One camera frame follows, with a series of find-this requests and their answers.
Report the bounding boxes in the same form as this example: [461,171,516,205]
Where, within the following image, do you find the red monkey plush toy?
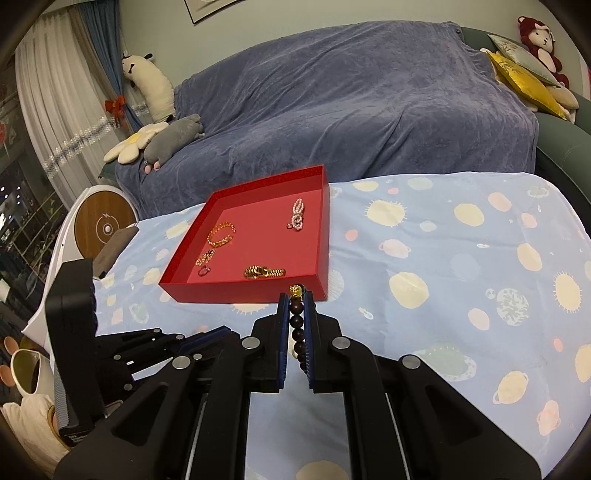
[517,15,571,88]

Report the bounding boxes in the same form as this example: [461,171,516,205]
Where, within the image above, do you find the red cardboard box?
[158,165,331,304]

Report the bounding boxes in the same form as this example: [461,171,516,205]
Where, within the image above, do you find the dark bead bracelet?
[287,284,311,372]

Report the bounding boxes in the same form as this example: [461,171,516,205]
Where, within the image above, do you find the white slipper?
[10,349,55,402]

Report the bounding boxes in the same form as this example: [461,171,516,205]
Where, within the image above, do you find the silver-grey cushion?
[487,33,561,88]

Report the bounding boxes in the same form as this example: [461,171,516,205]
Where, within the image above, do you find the flower-shaped plush cushion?
[103,122,170,164]

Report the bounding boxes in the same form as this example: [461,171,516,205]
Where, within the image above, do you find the beige plush cushion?
[547,85,580,112]

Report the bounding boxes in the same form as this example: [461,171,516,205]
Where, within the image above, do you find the white stand with wooden disc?
[21,185,139,354]

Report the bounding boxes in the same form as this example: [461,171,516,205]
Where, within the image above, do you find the green sofa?
[459,25,591,204]

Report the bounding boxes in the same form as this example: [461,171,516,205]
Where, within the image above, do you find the blue-grey sofa blanket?
[115,21,539,220]

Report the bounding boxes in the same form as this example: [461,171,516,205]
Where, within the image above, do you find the framed wall picture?
[184,0,241,24]

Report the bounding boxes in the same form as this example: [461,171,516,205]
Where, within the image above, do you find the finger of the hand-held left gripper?
[111,326,243,393]
[95,329,185,358]

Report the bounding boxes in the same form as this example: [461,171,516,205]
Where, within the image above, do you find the gold chain bangle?
[207,222,235,248]

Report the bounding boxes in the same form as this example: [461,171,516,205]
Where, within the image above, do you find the light blue planet-print tablecloth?
[90,172,587,480]

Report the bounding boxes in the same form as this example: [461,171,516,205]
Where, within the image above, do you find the pearl bracelet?
[287,198,306,230]

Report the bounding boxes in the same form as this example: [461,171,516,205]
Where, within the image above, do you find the long white plush toy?
[121,52,176,121]

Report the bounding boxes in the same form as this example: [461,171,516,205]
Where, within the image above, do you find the gold watch band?
[244,265,287,280]

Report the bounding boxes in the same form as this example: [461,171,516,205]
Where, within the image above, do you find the white sheer curtain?
[14,8,122,208]

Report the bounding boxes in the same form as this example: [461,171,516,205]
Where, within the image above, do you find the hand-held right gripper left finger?
[54,292,293,480]

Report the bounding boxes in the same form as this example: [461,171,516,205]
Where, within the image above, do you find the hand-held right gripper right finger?
[302,291,542,480]

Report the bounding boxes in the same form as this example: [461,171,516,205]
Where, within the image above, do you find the gold cushion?
[485,50,570,121]

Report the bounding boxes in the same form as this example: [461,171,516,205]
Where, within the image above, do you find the grey plush toy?
[142,113,206,174]

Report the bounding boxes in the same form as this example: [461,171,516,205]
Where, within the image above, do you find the blue curtain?
[83,0,144,132]

